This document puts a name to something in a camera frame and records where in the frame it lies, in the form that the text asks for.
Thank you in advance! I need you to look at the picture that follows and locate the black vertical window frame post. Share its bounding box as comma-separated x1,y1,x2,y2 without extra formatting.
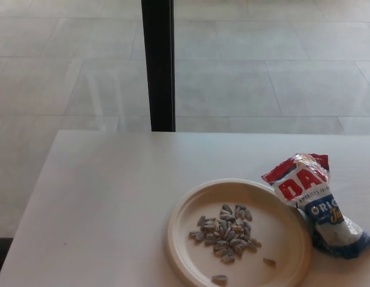
141,0,176,133

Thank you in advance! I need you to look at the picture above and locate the round cream paper plate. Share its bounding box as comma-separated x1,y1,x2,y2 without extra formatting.
166,178,313,287

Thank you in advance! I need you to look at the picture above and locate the pile of grey sunflower seeds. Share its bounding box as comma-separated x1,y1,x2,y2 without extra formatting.
189,203,262,265

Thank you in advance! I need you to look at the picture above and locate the red white blue seed bag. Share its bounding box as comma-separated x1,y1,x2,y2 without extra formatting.
260,152,370,259

